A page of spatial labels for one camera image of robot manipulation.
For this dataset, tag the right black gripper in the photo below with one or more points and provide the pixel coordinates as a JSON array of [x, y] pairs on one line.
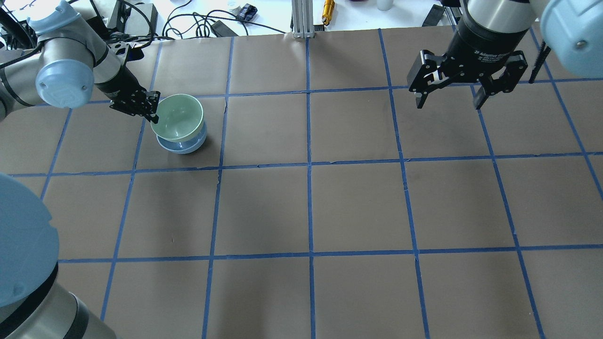
[[478, 47]]

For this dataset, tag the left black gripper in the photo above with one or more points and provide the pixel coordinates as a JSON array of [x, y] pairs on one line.
[[116, 83]]

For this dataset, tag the green bowl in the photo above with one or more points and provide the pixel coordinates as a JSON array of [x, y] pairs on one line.
[[180, 118]]

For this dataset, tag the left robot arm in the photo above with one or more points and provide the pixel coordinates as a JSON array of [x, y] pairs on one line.
[[69, 61]]

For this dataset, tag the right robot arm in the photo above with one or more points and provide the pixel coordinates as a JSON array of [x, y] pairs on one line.
[[570, 28]]

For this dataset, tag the blue bowl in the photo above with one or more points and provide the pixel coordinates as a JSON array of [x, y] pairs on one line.
[[186, 147]]

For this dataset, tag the black power adapter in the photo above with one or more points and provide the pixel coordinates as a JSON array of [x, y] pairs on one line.
[[219, 29]]

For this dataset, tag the aluminium frame post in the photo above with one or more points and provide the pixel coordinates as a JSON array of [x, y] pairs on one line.
[[303, 19]]

